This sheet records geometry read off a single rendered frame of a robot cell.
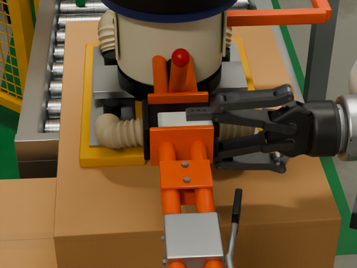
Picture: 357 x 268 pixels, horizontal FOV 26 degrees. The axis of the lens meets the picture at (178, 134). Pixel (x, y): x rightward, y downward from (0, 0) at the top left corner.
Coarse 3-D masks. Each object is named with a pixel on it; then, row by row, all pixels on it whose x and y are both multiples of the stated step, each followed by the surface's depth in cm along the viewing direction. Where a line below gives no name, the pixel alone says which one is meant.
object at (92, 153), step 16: (96, 48) 139; (96, 64) 135; (112, 64) 132; (96, 112) 123; (112, 112) 121; (128, 112) 123; (80, 144) 118; (96, 144) 117; (80, 160) 115; (96, 160) 115; (112, 160) 116; (128, 160) 116; (144, 160) 116
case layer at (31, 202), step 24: (0, 192) 173; (24, 192) 173; (48, 192) 173; (0, 216) 167; (24, 216) 167; (48, 216) 167; (0, 240) 161; (24, 240) 161; (48, 240) 161; (0, 264) 156; (24, 264) 156; (48, 264) 156
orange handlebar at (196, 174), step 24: (312, 0) 131; (240, 24) 126; (264, 24) 126; (288, 24) 127; (192, 72) 112; (168, 144) 98; (192, 144) 99; (168, 168) 94; (192, 168) 94; (168, 192) 91; (192, 192) 94; (216, 264) 82
